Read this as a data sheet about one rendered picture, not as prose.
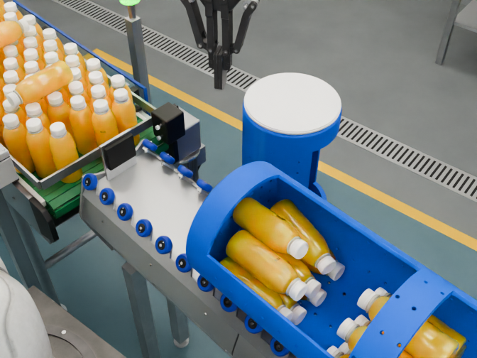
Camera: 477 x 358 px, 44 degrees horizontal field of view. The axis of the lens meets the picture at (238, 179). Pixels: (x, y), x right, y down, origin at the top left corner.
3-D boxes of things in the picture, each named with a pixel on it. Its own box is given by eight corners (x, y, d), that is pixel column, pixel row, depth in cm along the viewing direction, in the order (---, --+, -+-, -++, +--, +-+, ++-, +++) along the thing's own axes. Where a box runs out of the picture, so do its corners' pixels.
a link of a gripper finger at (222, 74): (222, 45, 101) (226, 46, 101) (223, 79, 106) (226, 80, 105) (217, 55, 99) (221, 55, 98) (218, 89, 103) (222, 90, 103)
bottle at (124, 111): (144, 141, 177) (138, 96, 165) (126, 152, 173) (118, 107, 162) (131, 131, 180) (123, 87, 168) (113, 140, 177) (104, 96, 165)
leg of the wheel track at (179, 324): (180, 351, 227) (166, 250, 182) (170, 341, 230) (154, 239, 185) (192, 341, 230) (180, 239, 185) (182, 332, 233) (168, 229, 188)
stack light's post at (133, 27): (162, 241, 264) (131, 22, 186) (157, 236, 266) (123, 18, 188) (170, 236, 266) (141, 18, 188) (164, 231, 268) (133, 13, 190)
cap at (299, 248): (297, 256, 120) (303, 260, 119) (285, 254, 118) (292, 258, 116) (305, 239, 120) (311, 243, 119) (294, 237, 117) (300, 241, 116)
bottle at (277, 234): (246, 224, 132) (298, 262, 122) (226, 221, 127) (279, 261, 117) (258, 198, 131) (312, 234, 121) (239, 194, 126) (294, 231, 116)
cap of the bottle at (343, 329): (341, 342, 108) (333, 335, 109) (348, 339, 111) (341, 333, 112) (352, 324, 107) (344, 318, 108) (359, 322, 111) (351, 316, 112)
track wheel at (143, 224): (150, 224, 142) (155, 224, 144) (138, 215, 145) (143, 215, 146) (143, 241, 143) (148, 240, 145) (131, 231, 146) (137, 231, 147)
